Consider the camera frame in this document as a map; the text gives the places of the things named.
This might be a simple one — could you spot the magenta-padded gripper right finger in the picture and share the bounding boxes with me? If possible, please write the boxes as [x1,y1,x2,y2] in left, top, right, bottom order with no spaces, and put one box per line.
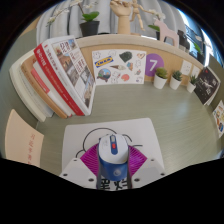
[125,144,167,190]

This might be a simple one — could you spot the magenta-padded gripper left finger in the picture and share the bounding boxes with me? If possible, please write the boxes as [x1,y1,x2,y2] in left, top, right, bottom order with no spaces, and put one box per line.
[59,143,102,190]

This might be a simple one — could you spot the blue and white computer mouse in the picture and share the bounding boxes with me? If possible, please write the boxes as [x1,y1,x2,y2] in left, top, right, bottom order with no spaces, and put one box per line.
[97,133,130,182]

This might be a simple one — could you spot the white mouse pad with drawing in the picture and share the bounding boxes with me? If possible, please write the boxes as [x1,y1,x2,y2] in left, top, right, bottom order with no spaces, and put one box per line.
[61,117,165,191]

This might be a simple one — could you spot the beige booklet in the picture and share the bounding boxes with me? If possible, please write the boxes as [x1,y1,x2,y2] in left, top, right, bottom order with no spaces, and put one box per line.
[4,108,45,168]

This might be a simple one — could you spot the colourful food sticker card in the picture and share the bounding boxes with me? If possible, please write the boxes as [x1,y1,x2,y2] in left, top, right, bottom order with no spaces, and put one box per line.
[212,99,224,139]

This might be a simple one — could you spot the small succulent in white pot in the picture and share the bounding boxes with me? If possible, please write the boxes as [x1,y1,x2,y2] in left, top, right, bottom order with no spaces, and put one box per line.
[153,67,169,90]
[186,74,199,94]
[169,70,183,91]

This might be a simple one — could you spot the tan book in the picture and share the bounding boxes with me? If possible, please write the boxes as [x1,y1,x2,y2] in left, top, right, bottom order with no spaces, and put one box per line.
[20,54,69,119]

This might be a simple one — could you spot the red-spined photo cover magazine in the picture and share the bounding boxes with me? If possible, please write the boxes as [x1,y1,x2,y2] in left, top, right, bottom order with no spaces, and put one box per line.
[33,35,97,117]

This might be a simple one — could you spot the white book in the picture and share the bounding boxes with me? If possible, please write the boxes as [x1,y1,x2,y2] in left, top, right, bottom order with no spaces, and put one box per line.
[8,53,54,123]

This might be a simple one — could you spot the black cover book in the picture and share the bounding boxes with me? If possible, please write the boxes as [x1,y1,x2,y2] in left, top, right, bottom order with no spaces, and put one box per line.
[193,66,222,107]

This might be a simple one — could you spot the white sticker sheet card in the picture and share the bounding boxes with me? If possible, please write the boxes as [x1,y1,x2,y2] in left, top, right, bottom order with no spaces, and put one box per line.
[91,49,148,86]

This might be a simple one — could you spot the purple round number sign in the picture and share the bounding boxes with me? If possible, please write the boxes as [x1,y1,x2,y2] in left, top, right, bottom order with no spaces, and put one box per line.
[144,53,165,78]

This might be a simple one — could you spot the white orchid in black pot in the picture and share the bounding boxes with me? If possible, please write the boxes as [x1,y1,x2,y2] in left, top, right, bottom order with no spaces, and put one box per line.
[143,8,168,41]
[193,41,208,66]
[46,0,101,38]

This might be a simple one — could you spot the wooden shelf ledge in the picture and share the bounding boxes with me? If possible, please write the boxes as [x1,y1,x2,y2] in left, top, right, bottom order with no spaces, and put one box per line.
[74,33,211,86]

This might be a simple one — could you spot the green felt desk divider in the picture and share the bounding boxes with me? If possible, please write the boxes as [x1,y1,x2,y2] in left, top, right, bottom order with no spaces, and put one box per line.
[0,29,41,158]

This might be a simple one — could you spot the dark wooden horse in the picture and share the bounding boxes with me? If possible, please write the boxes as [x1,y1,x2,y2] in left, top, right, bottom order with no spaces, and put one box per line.
[177,29,191,51]

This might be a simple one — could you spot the pink wooden horse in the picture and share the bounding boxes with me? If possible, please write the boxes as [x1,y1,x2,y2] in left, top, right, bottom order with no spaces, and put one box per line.
[153,19,180,48]

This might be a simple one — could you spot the grey curtain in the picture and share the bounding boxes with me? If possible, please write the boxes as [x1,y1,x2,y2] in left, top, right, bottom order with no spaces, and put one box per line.
[35,0,188,46]

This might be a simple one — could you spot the wooden hand model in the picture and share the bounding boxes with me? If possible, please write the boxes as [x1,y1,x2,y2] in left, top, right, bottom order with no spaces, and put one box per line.
[109,0,134,35]

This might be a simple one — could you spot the wooden artist mannequin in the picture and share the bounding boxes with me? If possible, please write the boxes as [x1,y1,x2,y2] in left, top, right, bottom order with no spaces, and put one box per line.
[129,0,151,33]

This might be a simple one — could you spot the white wall socket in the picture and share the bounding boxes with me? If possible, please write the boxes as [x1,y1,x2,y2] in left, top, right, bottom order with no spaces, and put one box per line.
[179,59,193,76]

